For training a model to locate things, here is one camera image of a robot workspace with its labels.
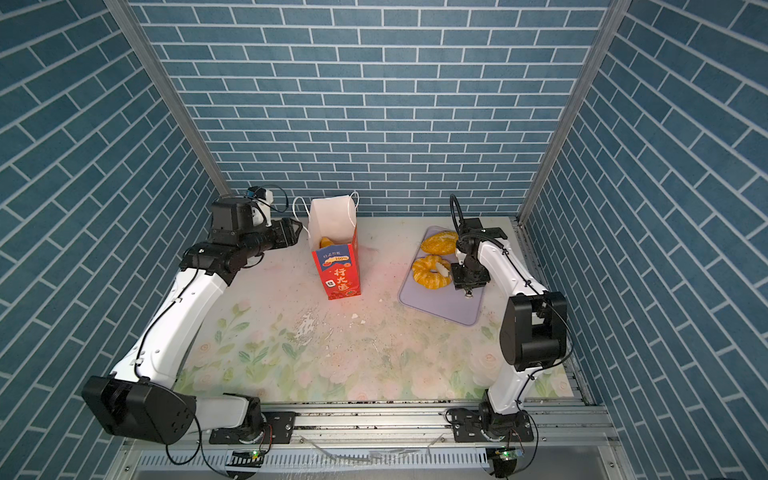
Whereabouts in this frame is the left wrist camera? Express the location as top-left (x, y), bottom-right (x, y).
top-left (211, 186), bottom-right (274, 232)

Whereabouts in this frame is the braided wreath bread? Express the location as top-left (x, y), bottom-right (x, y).
top-left (411, 255), bottom-right (443, 290)

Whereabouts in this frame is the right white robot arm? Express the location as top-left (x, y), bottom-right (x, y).
top-left (451, 229), bottom-right (568, 442)

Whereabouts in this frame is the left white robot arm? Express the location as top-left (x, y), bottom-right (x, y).
top-left (81, 218), bottom-right (303, 445)

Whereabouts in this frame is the red white paper bag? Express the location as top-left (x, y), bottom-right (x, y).
top-left (291, 191), bottom-right (361, 300)

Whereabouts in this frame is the lavender plastic tray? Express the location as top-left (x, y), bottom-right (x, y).
top-left (398, 225), bottom-right (486, 328)

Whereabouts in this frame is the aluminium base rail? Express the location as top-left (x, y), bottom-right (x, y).
top-left (107, 401), bottom-right (634, 479)

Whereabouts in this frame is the long seeded bread loaf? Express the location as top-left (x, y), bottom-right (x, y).
top-left (420, 231), bottom-right (458, 256)

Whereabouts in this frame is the orange round bun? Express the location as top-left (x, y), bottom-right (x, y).
top-left (319, 237), bottom-right (335, 249)

